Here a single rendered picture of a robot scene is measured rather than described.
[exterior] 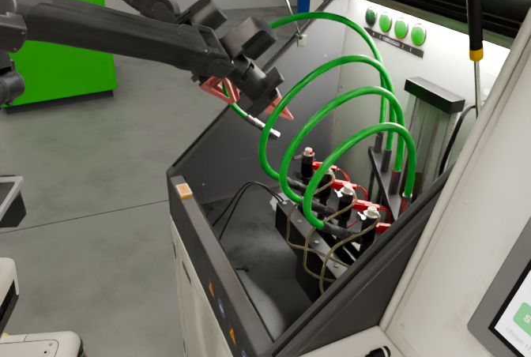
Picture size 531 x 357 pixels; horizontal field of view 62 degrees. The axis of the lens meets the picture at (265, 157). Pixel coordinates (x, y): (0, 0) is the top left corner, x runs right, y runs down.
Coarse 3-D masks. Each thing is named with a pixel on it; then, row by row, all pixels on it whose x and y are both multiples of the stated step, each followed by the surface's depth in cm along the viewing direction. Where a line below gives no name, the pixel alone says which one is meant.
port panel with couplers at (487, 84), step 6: (486, 72) 87; (486, 78) 87; (492, 78) 86; (486, 84) 87; (492, 84) 86; (480, 90) 89; (486, 90) 88; (486, 96) 88; (474, 108) 87; (474, 114) 91; (474, 120) 92; (468, 132) 94
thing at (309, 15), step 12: (312, 12) 93; (324, 12) 93; (276, 24) 94; (348, 24) 94; (372, 48) 97; (384, 84) 101; (228, 96) 102; (240, 108) 104; (384, 108) 104; (384, 120) 106
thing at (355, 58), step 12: (336, 60) 82; (348, 60) 83; (360, 60) 84; (372, 60) 86; (312, 72) 82; (324, 72) 82; (384, 72) 88; (300, 84) 81; (288, 96) 82; (276, 108) 82; (264, 132) 83; (264, 144) 84; (264, 156) 86; (384, 156) 101; (264, 168) 87; (384, 168) 102; (288, 180) 91; (300, 192) 95
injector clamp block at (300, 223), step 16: (288, 208) 110; (304, 224) 105; (288, 240) 109; (304, 240) 101; (320, 240) 100; (320, 256) 96; (336, 256) 96; (352, 256) 96; (304, 272) 104; (320, 272) 97; (336, 272) 92; (304, 288) 106
